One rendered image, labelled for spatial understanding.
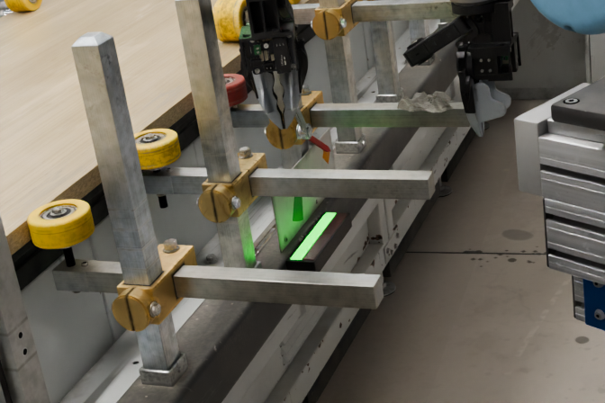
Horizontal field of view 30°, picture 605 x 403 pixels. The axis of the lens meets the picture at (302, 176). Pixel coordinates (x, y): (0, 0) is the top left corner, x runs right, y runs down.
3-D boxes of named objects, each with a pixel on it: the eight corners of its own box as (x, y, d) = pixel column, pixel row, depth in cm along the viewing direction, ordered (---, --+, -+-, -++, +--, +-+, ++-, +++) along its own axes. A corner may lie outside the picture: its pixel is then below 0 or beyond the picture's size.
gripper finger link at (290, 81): (283, 140, 151) (273, 75, 148) (284, 125, 157) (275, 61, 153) (306, 137, 151) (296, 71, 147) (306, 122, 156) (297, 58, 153)
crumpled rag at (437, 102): (460, 97, 175) (458, 83, 174) (449, 112, 169) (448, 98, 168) (405, 97, 178) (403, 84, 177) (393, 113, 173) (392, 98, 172)
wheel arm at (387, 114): (474, 124, 174) (473, 98, 173) (470, 132, 171) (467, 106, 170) (221, 125, 190) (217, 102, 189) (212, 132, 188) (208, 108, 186)
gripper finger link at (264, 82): (260, 143, 151) (249, 77, 148) (262, 128, 157) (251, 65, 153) (283, 140, 151) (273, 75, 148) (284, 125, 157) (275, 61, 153)
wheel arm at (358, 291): (385, 302, 133) (381, 270, 131) (376, 317, 130) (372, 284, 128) (71, 283, 149) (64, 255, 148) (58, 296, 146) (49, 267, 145)
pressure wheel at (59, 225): (96, 267, 152) (78, 189, 147) (115, 289, 145) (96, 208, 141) (39, 287, 149) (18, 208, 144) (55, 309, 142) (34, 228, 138)
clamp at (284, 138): (326, 119, 187) (322, 90, 185) (297, 149, 175) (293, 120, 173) (295, 119, 189) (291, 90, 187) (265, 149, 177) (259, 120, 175)
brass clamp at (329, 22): (368, 17, 204) (365, -10, 202) (344, 40, 192) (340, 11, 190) (336, 19, 206) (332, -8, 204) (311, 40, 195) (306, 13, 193)
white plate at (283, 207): (338, 183, 192) (331, 128, 188) (283, 253, 170) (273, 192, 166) (336, 183, 192) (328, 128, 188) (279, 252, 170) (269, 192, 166)
